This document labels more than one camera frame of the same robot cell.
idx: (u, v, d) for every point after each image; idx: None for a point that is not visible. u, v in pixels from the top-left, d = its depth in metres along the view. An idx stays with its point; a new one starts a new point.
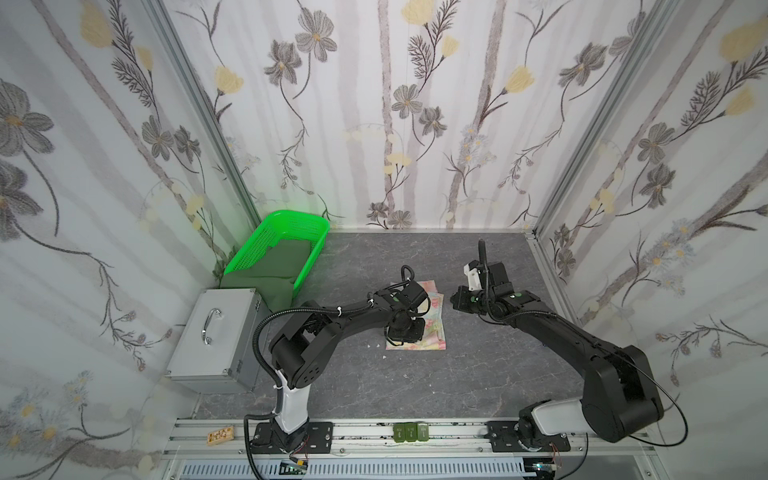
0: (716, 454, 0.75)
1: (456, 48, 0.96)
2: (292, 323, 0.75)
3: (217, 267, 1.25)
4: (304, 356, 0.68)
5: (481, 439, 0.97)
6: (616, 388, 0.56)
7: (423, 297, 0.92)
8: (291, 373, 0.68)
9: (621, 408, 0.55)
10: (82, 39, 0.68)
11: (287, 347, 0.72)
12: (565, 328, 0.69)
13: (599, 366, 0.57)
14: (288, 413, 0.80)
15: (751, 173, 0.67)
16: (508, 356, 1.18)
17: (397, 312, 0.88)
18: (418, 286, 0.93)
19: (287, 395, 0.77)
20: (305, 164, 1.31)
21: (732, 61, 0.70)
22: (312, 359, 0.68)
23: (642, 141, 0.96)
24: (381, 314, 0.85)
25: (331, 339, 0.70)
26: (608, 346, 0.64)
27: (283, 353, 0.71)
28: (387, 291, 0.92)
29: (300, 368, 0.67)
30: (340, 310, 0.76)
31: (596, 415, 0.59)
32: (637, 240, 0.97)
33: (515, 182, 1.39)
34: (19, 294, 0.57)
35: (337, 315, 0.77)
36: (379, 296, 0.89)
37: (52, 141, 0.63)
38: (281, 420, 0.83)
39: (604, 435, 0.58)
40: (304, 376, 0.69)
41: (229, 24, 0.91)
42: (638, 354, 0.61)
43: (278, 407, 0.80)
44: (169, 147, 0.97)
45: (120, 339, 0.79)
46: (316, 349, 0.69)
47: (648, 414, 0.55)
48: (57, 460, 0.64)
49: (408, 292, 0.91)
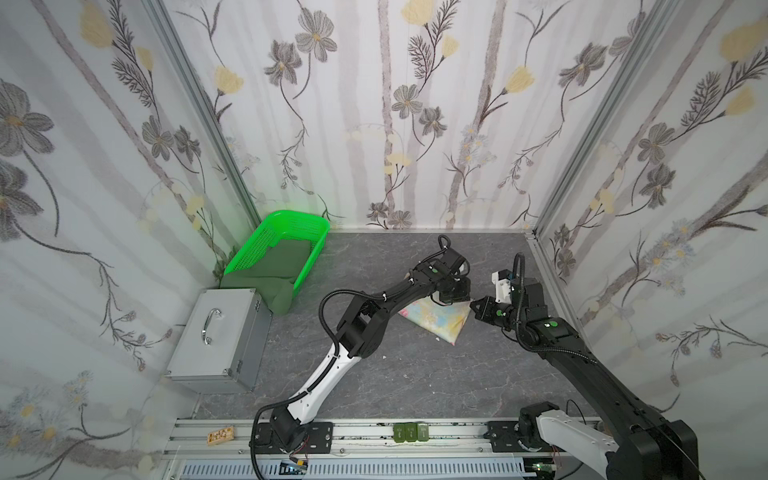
0: (716, 455, 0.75)
1: (456, 48, 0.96)
2: (352, 307, 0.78)
3: (217, 267, 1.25)
4: (366, 334, 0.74)
5: (481, 439, 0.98)
6: (655, 467, 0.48)
7: (462, 260, 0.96)
8: (356, 349, 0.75)
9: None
10: (83, 39, 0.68)
11: (351, 326, 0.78)
12: (603, 378, 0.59)
13: (639, 440, 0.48)
14: (322, 391, 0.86)
15: (751, 173, 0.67)
16: (508, 356, 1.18)
17: (437, 282, 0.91)
18: (455, 253, 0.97)
19: (336, 368, 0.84)
20: (305, 164, 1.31)
21: (732, 62, 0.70)
22: (371, 339, 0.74)
23: (642, 141, 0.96)
24: (421, 289, 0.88)
25: (382, 322, 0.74)
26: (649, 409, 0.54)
27: (349, 331, 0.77)
28: (426, 264, 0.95)
29: (363, 345, 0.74)
30: (386, 295, 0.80)
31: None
32: (637, 241, 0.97)
33: (515, 182, 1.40)
34: (19, 295, 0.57)
35: (384, 300, 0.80)
36: (418, 271, 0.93)
37: (52, 141, 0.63)
38: (298, 407, 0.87)
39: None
40: (367, 348, 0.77)
41: (229, 24, 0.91)
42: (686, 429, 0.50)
43: (312, 385, 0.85)
44: (169, 147, 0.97)
45: (120, 339, 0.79)
46: (372, 330, 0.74)
47: None
48: (57, 460, 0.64)
49: (445, 260, 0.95)
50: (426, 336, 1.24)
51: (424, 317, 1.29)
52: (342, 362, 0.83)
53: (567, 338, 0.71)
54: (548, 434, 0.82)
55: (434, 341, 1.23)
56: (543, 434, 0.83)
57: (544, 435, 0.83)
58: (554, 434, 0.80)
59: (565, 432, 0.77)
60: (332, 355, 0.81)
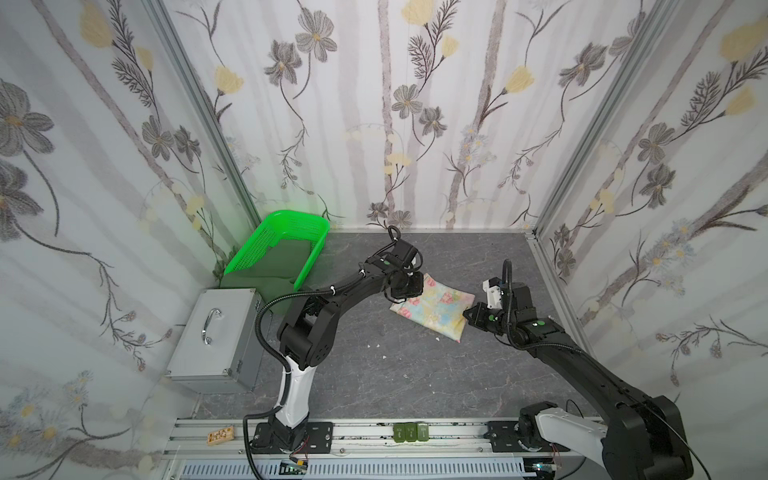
0: (716, 455, 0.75)
1: (456, 48, 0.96)
2: (294, 309, 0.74)
3: (217, 267, 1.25)
4: (313, 336, 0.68)
5: (481, 439, 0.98)
6: (643, 442, 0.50)
7: (414, 253, 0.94)
8: (303, 355, 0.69)
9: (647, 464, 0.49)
10: (83, 39, 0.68)
11: (293, 331, 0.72)
12: (589, 366, 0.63)
13: (626, 415, 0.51)
14: (295, 401, 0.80)
15: (751, 173, 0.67)
16: (508, 356, 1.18)
17: (391, 275, 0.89)
18: (407, 244, 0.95)
19: (295, 381, 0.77)
20: (305, 164, 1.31)
21: (732, 62, 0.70)
22: (318, 340, 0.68)
23: (642, 141, 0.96)
24: (376, 281, 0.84)
25: (331, 317, 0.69)
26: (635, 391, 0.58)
27: (291, 338, 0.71)
28: (378, 258, 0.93)
29: (310, 350, 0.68)
30: (334, 289, 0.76)
31: (617, 464, 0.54)
32: (637, 241, 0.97)
33: (515, 182, 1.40)
34: (20, 295, 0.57)
35: (332, 295, 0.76)
36: (370, 264, 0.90)
37: (52, 141, 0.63)
38: (284, 414, 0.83)
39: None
40: (315, 354, 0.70)
41: (229, 24, 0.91)
42: (668, 406, 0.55)
43: (283, 399, 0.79)
44: (169, 147, 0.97)
45: (120, 339, 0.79)
46: (319, 330, 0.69)
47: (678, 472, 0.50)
48: (57, 460, 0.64)
49: (398, 252, 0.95)
50: (426, 336, 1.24)
51: (427, 317, 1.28)
52: (297, 376, 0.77)
53: (554, 335, 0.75)
54: (547, 431, 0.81)
55: (434, 341, 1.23)
56: (544, 432, 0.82)
57: (544, 433, 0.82)
58: (554, 432, 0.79)
59: (564, 429, 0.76)
60: (285, 371, 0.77)
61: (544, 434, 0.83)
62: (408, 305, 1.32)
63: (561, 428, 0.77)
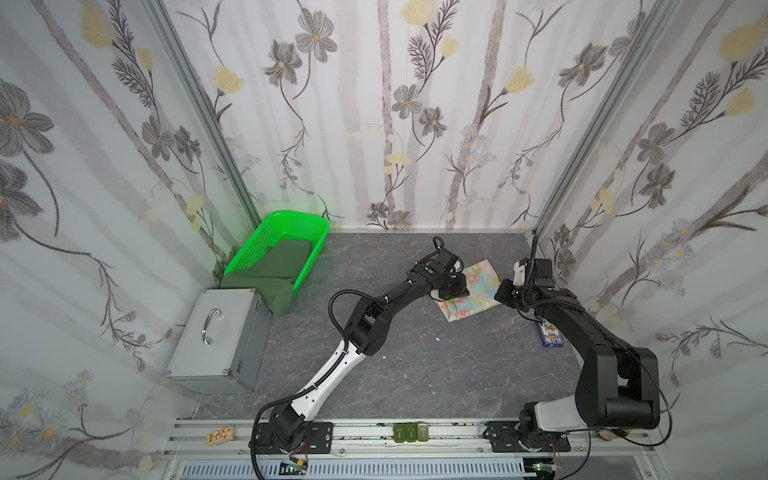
0: (717, 455, 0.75)
1: (456, 48, 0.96)
2: (357, 309, 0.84)
3: (217, 267, 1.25)
4: (372, 333, 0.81)
5: (481, 439, 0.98)
6: (610, 376, 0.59)
7: (454, 262, 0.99)
8: (363, 346, 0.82)
9: (608, 395, 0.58)
10: (83, 40, 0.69)
11: (358, 326, 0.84)
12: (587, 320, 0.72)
13: (600, 351, 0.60)
14: (328, 386, 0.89)
15: (751, 173, 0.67)
16: (508, 356, 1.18)
17: (434, 282, 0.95)
18: (449, 253, 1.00)
19: (344, 363, 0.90)
20: (305, 164, 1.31)
21: (733, 62, 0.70)
22: (376, 338, 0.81)
23: (642, 141, 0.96)
24: (420, 289, 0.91)
25: (386, 324, 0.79)
26: (622, 345, 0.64)
27: (356, 330, 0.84)
28: (422, 265, 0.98)
29: (370, 343, 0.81)
30: (388, 297, 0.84)
31: (584, 395, 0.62)
32: (637, 241, 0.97)
33: (515, 182, 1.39)
34: (19, 294, 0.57)
35: (386, 302, 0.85)
36: (415, 272, 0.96)
37: (52, 141, 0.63)
38: (303, 402, 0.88)
39: (585, 414, 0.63)
40: (373, 346, 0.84)
41: (229, 24, 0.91)
42: (649, 357, 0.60)
43: (320, 380, 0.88)
44: (169, 147, 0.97)
45: (120, 339, 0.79)
46: (376, 331, 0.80)
47: (635, 410, 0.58)
48: (57, 460, 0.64)
49: (440, 261, 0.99)
50: (426, 336, 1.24)
51: (482, 302, 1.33)
52: (350, 357, 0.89)
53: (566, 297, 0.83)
54: (545, 421, 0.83)
55: (434, 341, 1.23)
56: (542, 425, 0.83)
57: (543, 426, 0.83)
58: (546, 418, 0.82)
59: (555, 412, 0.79)
60: (341, 350, 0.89)
61: (543, 427, 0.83)
62: (460, 306, 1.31)
63: (551, 412, 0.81)
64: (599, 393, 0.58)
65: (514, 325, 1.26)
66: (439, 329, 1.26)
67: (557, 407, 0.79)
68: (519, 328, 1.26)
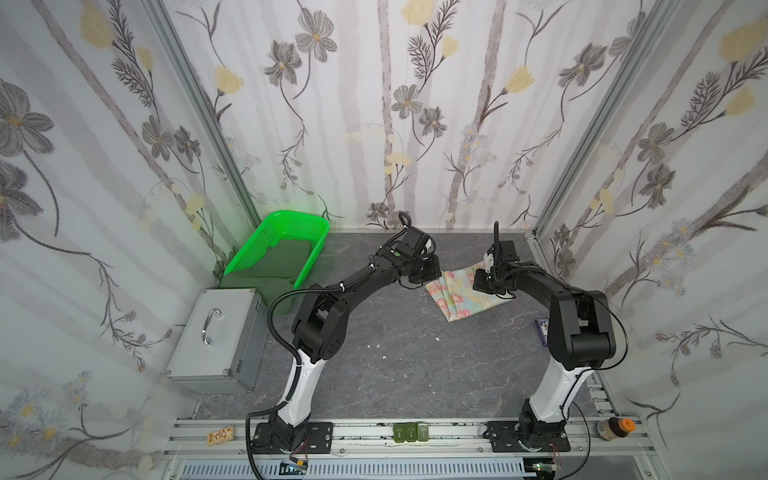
0: (717, 455, 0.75)
1: (456, 48, 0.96)
2: (305, 304, 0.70)
3: (217, 267, 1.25)
4: (324, 331, 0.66)
5: (481, 439, 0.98)
6: (572, 317, 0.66)
7: (424, 241, 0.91)
8: (317, 349, 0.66)
9: (572, 333, 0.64)
10: (83, 39, 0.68)
11: (307, 326, 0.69)
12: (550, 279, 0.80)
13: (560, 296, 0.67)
14: (301, 397, 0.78)
15: (751, 173, 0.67)
16: (508, 356, 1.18)
17: (401, 266, 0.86)
18: (417, 232, 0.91)
19: (304, 375, 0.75)
20: (305, 164, 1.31)
21: (733, 62, 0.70)
22: (330, 337, 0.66)
23: (642, 141, 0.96)
24: (386, 274, 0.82)
25: (341, 315, 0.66)
26: (578, 290, 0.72)
27: (305, 331, 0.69)
28: (387, 249, 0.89)
29: (323, 345, 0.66)
30: (343, 285, 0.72)
31: (554, 340, 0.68)
32: (637, 240, 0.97)
33: (515, 183, 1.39)
34: (19, 295, 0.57)
35: (342, 292, 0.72)
36: (380, 256, 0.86)
37: (52, 141, 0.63)
38: (286, 413, 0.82)
39: (559, 358, 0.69)
40: (328, 349, 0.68)
41: (229, 24, 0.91)
42: (600, 297, 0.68)
43: (288, 395, 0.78)
44: (169, 147, 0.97)
45: (120, 339, 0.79)
46: (330, 326, 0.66)
47: (597, 345, 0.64)
48: (57, 460, 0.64)
49: (407, 242, 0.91)
50: (426, 336, 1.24)
51: (482, 302, 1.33)
52: (307, 368, 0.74)
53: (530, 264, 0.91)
54: (541, 409, 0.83)
55: (434, 341, 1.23)
56: (541, 414, 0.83)
57: (541, 414, 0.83)
58: (542, 404, 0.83)
59: (546, 391, 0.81)
60: (296, 364, 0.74)
61: (541, 417, 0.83)
62: (460, 306, 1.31)
63: (543, 394, 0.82)
64: (564, 332, 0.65)
65: (514, 325, 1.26)
66: (439, 329, 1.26)
67: (546, 387, 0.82)
68: (519, 328, 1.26)
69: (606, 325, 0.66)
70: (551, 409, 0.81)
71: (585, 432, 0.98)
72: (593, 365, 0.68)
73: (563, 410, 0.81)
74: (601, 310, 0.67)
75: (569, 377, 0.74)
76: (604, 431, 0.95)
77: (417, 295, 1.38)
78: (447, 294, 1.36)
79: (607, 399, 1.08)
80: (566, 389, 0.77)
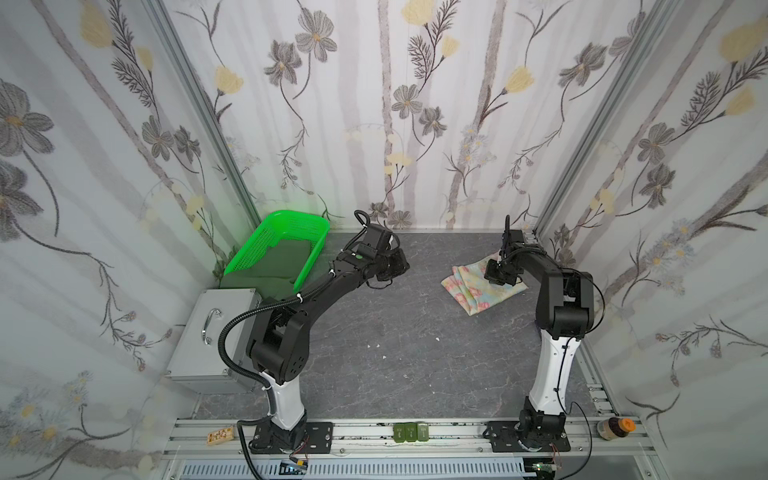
0: (717, 455, 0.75)
1: (456, 48, 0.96)
2: (260, 323, 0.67)
3: (217, 267, 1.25)
4: (284, 350, 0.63)
5: (481, 439, 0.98)
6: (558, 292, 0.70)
7: (384, 239, 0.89)
8: (278, 369, 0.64)
9: (557, 307, 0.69)
10: (82, 39, 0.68)
11: (264, 346, 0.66)
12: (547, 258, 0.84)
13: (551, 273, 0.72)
14: (287, 408, 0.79)
15: (751, 173, 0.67)
16: (508, 356, 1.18)
17: (364, 269, 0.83)
18: (378, 230, 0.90)
19: (278, 393, 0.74)
20: (305, 164, 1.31)
21: (733, 62, 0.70)
22: (290, 354, 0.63)
23: (642, 141, 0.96)
24: (349, 278, 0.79)
25: (300, 329, 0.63)
26: (570, 269, 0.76)
27: (263, 352, 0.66)
28: (349, 251, 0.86)
29: (284, 364, 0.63)
30: (302, 297, 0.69)
31: (540, 313, 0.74)
32: (637, 241, 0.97)
33: (515, 182, 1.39)
34: (19, 295, 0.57)
35: (299, 304, 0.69)
36: (340, 261, 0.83)
37: (51, 141, 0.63)
38: (279, 420, 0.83)
39: (544, 329, 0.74)
40: (290, 367, 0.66)
41: (229, 25, 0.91)
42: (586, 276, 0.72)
43: (273, 409, 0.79)
44: (169, 147, 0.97)
45: (120, 339, 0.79)
46: (288, 343, 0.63)
47: (577, 316, 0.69)
48: (57, 460, 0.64)
49: (369, 241, 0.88)
50: (426, 336, 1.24)
51: (499, 293, 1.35)
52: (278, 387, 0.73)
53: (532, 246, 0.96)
54: (538, 399, 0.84)
55: (434, 341, 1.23)
56: (539, 404, 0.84)
57: (539, 405, 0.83)
58: (537, 391, 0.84)
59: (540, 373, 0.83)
60: (265, 386, 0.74)
61: (540, 409, 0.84)
62: (479, 298, 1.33)
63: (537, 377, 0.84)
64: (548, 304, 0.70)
65: (514, 325, 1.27)
66: (439, 329, 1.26)
67: (540, 374, 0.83)
68: (518, 328, 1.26)
69: (589, 301, 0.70)
70: (547, 396, 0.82)
71: (585, 432, 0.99)
72: (576, 337, 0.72)
73: (559, 396, 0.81)
74: (587, 288, 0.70)
75: (556, 349, 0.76)
76: (604, 431, 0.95)
77: (417, 295, 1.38)
78: (465, 288, 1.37)
79: (607, 399, 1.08)
80: (556, 372, 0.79)
